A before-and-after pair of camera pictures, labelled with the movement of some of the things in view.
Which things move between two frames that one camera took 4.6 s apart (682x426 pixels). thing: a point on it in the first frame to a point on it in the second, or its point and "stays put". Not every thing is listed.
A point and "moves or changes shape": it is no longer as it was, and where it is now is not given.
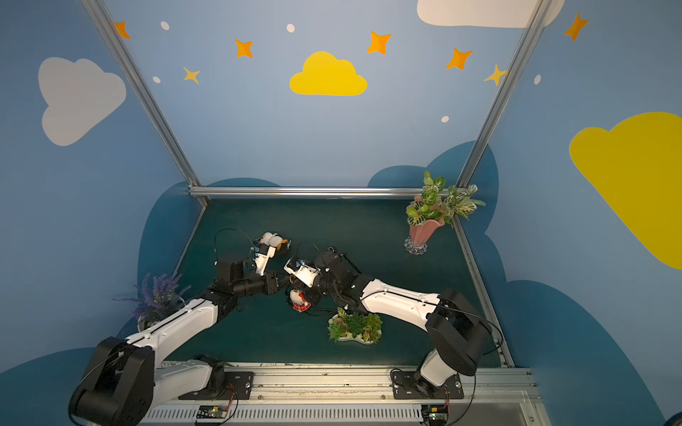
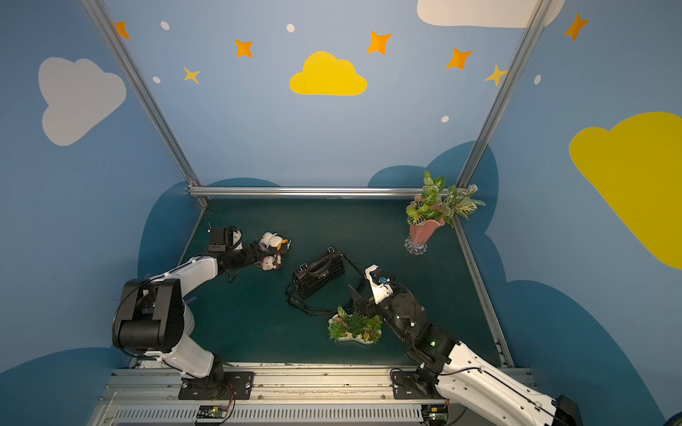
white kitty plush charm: (298, 301) moves or changes shape
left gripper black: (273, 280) to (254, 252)
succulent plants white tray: (363, 328) stays put
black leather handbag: (322, 302) moves or changes shape
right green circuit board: (437, 414) stays put
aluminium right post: (535, 16) stays put
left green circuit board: (211, 412) stays put
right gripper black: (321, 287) to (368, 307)
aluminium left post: (143, 90) stays put
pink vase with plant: (437, 206) stays put
